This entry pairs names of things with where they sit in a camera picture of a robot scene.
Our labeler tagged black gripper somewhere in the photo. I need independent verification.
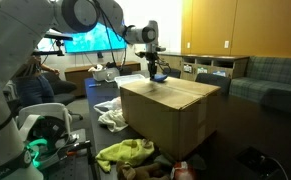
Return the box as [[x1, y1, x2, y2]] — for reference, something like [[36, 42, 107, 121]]
[[135, 51, 167, 80]]

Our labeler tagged blue sponge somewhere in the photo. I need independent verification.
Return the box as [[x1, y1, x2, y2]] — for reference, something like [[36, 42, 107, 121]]
[[152, 74, 168, 82]]

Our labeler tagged white plastic bag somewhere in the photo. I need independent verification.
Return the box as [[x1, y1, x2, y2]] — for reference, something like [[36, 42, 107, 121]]
[[93, 97, 122, 114]]

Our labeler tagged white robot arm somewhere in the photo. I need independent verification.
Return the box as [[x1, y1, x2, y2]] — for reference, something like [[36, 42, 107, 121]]
[[0, 0, 159, 180]]

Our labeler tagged large cardboard box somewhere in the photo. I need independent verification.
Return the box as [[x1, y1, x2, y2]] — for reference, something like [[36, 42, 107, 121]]
[[120, 77, 220, 160]]

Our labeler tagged clear plastic container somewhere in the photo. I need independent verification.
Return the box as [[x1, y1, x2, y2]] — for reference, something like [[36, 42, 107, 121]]
[[114, 74, 144, 87]]

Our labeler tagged white cloth rag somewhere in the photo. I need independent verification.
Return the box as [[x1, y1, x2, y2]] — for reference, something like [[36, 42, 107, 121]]
[[98, 109, 128, 133]]

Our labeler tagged yellow microfiber cloth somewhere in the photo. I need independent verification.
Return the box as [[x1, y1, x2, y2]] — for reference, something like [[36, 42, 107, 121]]
[[96, 139, 155, 172]]

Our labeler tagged black office chair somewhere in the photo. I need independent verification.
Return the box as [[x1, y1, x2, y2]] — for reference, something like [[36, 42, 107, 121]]
[[48, 76, 84, 122]]

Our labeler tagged brown plush moose toy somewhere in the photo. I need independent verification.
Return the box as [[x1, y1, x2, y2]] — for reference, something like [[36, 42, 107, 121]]
[[116, 161, 170, 180]]

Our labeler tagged person in striped shirt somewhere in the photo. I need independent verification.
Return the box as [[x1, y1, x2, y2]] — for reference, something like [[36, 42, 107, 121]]
[[8, 55, 61, 108]]

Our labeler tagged green plaid sofa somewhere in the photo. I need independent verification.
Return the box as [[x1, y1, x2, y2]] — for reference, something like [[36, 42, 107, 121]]
[[229, 56, 291, 113]]

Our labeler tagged wall mounted TV screen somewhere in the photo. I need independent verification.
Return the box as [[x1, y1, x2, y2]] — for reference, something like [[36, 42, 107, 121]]
[[61, 23, 127, 53]]

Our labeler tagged black camera on tripod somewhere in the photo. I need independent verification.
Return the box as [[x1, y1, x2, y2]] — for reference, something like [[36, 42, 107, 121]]
[[33, 32, 73, 56]]

